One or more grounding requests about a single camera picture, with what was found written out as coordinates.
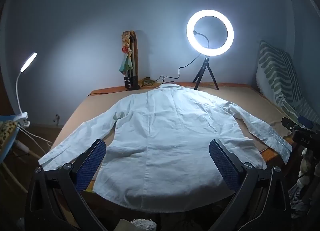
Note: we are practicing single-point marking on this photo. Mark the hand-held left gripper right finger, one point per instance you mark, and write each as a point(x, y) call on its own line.
point(225, 166)

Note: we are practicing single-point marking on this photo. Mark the folded black stand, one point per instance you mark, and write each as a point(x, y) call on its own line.
point(135, 53)

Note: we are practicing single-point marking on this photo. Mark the colourful cloth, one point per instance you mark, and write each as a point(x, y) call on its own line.
point(127, 63)

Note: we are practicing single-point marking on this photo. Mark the leopard print cloth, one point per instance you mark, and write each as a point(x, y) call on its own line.
point(6, 133)

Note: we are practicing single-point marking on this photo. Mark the white clip lamp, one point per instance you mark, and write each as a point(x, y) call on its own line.
point(28, 61)

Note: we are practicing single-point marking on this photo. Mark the white fluffy cloth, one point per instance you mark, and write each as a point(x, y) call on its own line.
point(143, 224)

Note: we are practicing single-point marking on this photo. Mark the white shirt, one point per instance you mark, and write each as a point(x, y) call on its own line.
point(162, 133)

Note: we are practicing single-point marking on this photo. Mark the green wavy patterned pillow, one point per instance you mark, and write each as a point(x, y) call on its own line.
point(275, 76)

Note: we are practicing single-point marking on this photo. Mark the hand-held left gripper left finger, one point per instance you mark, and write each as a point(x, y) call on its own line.
point(92, 161)

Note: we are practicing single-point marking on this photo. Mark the blue chair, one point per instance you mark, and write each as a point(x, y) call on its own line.
point(13, 133)

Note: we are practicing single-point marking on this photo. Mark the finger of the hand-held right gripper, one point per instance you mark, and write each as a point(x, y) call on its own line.
point(306, 122)
point(288, 124)

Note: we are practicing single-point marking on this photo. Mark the black white striped cloth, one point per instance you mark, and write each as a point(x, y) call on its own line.
point(298, 196)

